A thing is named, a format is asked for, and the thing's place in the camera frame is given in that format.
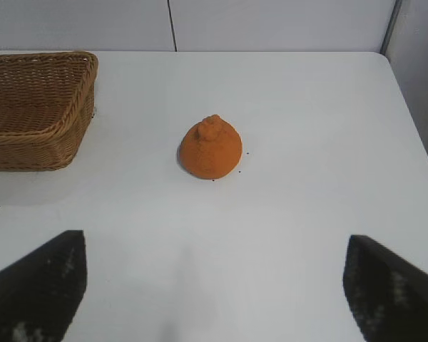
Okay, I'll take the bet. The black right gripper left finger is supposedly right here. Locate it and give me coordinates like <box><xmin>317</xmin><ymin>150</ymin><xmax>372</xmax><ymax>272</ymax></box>
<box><xmin>0</xmin><ymin>229</ymin><xmax>88</xmax><ymax>342</ymax></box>

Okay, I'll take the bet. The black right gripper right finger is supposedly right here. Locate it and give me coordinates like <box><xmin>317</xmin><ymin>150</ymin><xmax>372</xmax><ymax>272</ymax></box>
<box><xmin>343</xmin><ymin>234</ymin><xmax>428</xmax><ymax>342</ymax></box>

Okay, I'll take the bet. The orange with knobbed top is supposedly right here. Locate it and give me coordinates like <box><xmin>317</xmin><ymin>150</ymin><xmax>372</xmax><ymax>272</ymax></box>
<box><xmin>178</xmin><ymin>113</ymin><xmax>244</xmax><ymax>180</ymax></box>

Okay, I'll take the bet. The brown wicker basket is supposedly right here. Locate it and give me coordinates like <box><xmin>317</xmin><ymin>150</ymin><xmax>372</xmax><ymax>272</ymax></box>
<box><xmin>0</xmin><ymin>50</ymin><xmax>99</xmax><ymax>172</ymax></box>

